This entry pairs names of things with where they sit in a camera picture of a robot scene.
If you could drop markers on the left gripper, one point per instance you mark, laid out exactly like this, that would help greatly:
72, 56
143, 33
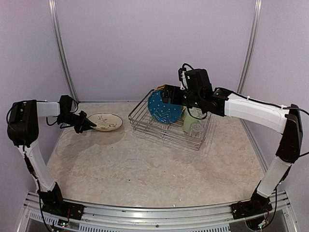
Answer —
85, 123

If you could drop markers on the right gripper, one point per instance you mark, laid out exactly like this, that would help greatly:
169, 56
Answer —
175, 99

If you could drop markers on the cream bird pattern plate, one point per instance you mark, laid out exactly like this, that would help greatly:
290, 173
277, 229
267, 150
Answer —
105, 121

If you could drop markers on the blue polka dot plate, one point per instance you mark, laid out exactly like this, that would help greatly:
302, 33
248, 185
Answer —
163, 112

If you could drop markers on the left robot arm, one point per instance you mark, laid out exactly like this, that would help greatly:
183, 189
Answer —
23, 130

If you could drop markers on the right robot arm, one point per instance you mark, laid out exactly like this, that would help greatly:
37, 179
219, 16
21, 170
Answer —
196, 91

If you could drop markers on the yellow polka dot plate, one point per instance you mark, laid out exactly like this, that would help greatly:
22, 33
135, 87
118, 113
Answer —
162, 86

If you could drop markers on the pale green mug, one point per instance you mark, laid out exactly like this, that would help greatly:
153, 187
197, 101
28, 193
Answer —
190, 117

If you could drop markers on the clear glass cup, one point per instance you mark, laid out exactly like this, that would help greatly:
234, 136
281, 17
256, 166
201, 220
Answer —
197, 130

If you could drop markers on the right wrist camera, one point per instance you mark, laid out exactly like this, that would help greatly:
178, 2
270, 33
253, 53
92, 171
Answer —
183, 77

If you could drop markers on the metal wire dish rack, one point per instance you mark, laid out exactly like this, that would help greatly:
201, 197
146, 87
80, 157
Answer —
171, 134

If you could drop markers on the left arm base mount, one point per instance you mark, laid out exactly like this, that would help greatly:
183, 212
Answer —
65, 209

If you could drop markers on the aluminium front rail frame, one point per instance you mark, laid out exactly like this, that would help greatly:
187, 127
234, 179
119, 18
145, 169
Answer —
108, 218

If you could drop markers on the left aluminium corner post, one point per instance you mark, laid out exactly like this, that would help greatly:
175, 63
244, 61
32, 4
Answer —
60, 48

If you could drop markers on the aluminium corner post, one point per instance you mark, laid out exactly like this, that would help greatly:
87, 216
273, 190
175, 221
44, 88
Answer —
251, 45
60, 48

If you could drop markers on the right aluminium corner post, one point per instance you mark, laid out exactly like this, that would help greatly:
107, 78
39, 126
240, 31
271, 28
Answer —
251, 45

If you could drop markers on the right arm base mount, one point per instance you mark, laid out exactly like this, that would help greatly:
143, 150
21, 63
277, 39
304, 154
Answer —
249, 208

